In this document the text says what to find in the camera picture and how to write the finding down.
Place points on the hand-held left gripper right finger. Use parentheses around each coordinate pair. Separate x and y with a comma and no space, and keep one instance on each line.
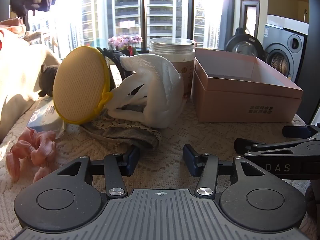
(190,160)

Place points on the grey patterned cloth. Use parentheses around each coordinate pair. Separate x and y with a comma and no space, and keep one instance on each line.
(120,132)

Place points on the pink cardboard box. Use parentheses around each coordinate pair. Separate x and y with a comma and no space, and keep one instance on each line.
(245,100)

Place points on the pink cloth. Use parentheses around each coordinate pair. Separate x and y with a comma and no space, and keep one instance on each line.
(12,26)

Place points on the clear plastic jar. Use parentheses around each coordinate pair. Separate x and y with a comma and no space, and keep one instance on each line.
(175,52)

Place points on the yellow round mesh pad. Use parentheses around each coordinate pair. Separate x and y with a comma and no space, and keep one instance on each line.
(80,85)

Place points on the grey washing machine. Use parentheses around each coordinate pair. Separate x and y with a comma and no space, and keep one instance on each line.
(275,45)

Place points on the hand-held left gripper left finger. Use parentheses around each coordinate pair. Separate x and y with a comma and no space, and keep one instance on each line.
(130,161)

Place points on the dark brown plush bear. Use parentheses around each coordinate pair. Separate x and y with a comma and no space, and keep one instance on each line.
(48,80)

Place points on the potted pink orchid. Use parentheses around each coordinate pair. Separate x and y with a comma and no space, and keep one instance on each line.
(125,41)

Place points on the black window frame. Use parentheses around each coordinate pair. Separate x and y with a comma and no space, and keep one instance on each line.
(143,17)

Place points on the cream blanket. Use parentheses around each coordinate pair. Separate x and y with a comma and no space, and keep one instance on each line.
(20,75)

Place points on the clear plastic packet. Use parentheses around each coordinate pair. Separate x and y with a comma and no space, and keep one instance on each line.
(42,120)

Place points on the white knit socks bundle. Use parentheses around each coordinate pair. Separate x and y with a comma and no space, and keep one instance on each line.
(160,90)

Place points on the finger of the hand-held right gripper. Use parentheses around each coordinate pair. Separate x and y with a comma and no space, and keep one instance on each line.
(243,145)
(297,130)

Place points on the metal faucet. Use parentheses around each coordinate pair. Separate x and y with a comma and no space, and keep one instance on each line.
(305,16)

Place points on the pink ruffled scrunchie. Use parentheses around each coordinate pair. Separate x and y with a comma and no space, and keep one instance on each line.
(42,147)

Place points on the dark wooden framed panel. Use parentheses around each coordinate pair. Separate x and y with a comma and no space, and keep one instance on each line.
(242,17)

